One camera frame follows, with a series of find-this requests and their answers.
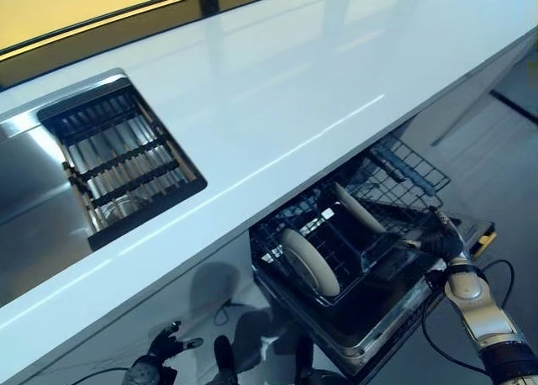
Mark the stainless steel sink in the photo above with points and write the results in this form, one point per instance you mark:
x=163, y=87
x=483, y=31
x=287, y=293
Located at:
x=29, y=191

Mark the grey robot leg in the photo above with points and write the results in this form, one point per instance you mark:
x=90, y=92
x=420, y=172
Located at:
x=225, y=360
x=304, y=360

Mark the grey left robot leg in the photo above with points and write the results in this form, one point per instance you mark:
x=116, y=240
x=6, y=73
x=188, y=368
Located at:
x=225, y=360

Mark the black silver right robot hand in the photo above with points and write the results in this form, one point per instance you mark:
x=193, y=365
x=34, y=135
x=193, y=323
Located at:
x=441, y=238

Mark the white end cabinet door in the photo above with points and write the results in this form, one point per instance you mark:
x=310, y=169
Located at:
x=483, y=99

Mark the grey right robot leg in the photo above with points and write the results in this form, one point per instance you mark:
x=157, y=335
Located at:
x=304, y=360

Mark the black dish drying rack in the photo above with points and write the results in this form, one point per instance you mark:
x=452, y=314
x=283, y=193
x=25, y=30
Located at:
x=126, y=158

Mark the small beige ceramic plate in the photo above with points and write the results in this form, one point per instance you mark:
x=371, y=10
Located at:
x=357, y=208

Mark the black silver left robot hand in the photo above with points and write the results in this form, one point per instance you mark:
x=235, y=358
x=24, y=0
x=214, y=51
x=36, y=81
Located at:
x=168, y=345

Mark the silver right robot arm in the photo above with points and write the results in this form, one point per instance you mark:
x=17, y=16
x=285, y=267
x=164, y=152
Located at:
x=475, y=301

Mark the large beige ceramic plate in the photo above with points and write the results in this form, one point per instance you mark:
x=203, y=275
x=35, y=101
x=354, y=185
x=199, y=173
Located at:
x=311, y=263

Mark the steel sink drain strainer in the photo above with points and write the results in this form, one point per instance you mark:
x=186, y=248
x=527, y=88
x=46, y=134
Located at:
x=117, y=208

